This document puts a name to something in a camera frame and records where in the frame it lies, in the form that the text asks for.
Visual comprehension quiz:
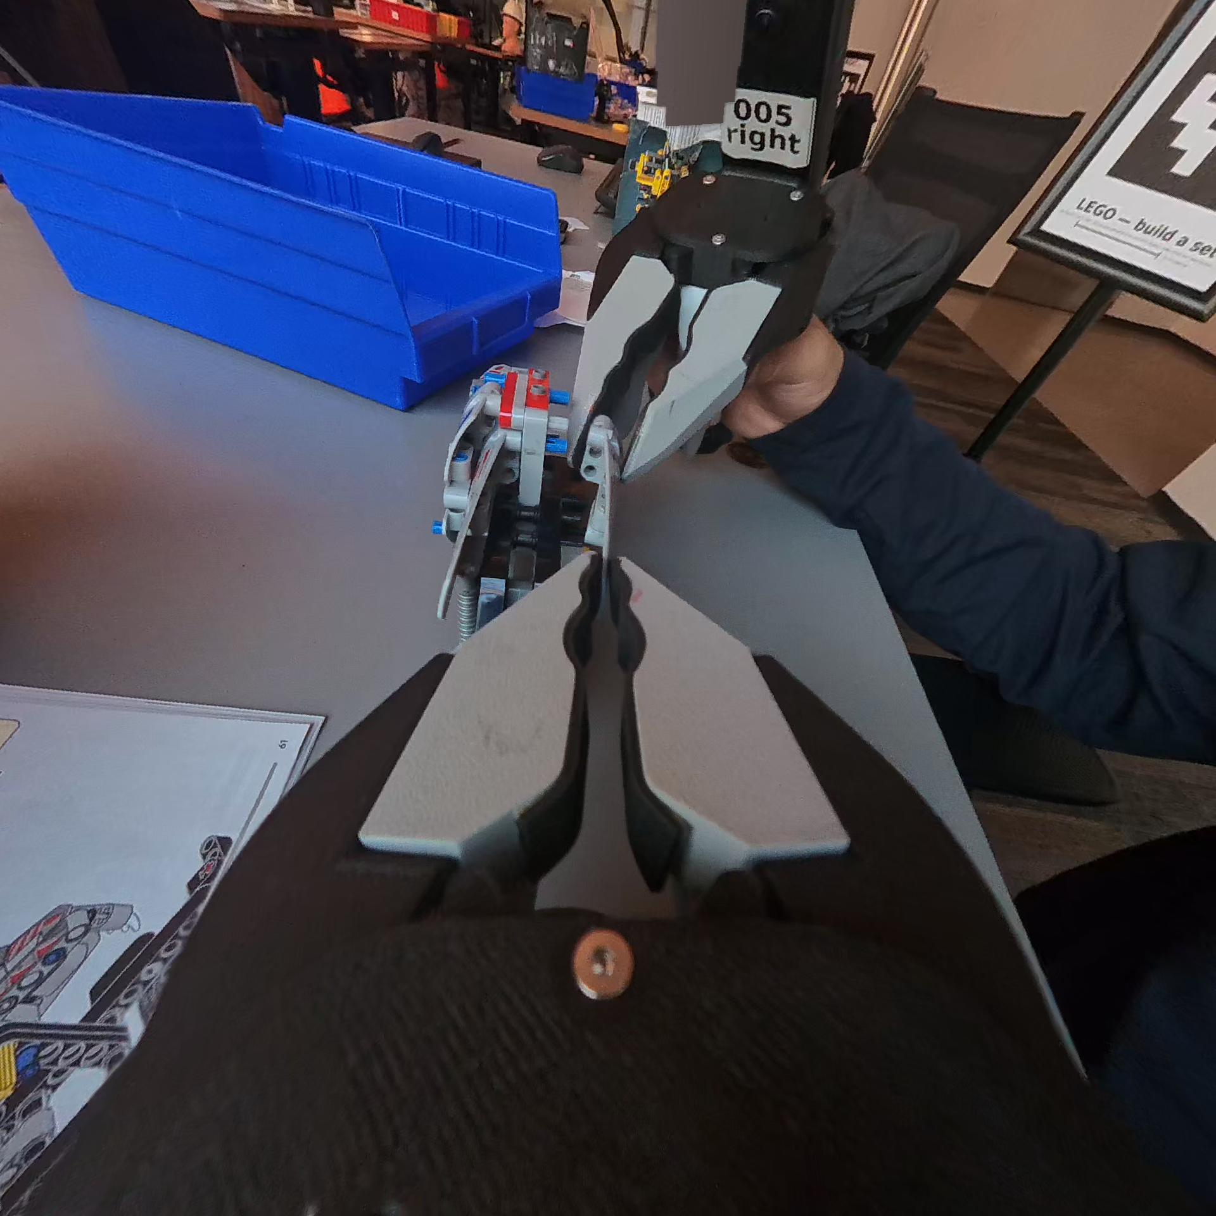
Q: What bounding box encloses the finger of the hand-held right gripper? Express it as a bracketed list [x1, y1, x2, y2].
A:
[619, 277, 786, 483]
[570, 256, 684, 481]

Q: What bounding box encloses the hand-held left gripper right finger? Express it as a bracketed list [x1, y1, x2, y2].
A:
[605, 555, 852, 897]

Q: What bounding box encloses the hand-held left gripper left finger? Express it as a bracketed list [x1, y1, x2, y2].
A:
[357, 552, 604, 883]

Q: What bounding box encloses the grey red lego model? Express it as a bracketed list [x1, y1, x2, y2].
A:
[431, 365, 628, 647]

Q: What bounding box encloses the person's right forearm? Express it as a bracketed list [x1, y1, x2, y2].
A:
[749, 350, 1216, 766]

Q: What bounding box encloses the dark lego box yellow vehicle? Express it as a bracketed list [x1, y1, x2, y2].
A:
[611, 122, 723, 239]

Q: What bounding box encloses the lego instruction booklet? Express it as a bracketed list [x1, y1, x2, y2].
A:
[0, 684, 326, 1179]

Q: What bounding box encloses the person's right hand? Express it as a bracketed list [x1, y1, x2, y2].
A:
[725, 315, 847, 443]

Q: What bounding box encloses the grey cloth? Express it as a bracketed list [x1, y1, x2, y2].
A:
[814, 171, 961, 336]

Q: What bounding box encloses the black chair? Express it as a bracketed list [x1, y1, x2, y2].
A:
[855, 85, 1086, 370]

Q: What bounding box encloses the small blue storage bin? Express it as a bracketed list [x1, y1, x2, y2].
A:
[516, 66, 600, 123]

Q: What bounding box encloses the black seat cushion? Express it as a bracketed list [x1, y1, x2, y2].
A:
[909, 654, 1121, 807]

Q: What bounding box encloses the black framed sign on stand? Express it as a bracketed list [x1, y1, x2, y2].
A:
[963, 0, 1216, 462]

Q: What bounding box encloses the large blue plastic bin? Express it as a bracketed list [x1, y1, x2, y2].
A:
[0, 85, 563, 412]

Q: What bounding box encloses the background storage shelf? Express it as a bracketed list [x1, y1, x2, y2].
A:
[190, 0, 533, 125]

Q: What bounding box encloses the person's leg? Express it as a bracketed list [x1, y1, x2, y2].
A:
[1010, 826, 1216, 1189]

